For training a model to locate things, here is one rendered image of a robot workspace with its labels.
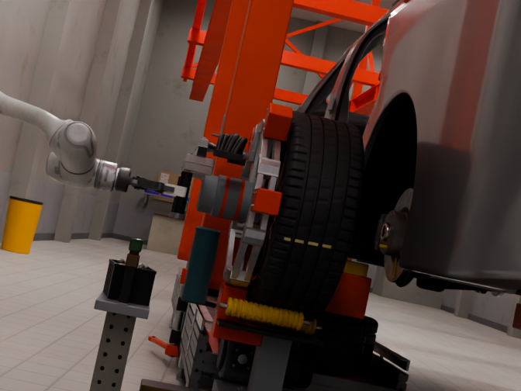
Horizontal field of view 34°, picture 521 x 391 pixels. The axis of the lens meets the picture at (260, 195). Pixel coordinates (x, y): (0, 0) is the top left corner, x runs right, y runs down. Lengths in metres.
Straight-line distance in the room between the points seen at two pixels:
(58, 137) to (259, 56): 1.06
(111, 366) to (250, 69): 1.21
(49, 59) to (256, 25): 8.23
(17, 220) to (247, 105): 7.16
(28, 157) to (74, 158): 8.80
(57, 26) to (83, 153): 9.04
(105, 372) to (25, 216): 7.32
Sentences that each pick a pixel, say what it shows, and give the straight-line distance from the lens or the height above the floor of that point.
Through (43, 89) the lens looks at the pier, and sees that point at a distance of 11.30.
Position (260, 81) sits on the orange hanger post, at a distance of 3.23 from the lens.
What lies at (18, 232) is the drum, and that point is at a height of 0.24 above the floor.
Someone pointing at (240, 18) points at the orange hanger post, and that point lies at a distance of 5.26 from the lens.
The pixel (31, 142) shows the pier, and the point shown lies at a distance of 11.25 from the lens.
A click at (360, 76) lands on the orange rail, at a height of 3.29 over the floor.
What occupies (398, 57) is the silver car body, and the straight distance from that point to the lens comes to 3.00.
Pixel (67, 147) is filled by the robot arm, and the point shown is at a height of 0.88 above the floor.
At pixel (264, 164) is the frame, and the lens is 2.54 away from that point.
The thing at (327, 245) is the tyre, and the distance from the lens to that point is 2.52.
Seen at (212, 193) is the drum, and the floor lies 0.85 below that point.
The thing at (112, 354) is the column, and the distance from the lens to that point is 2.90.
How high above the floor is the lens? 0.74
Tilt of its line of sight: 3 degrees up
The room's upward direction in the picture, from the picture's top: 12 degrees clockwise
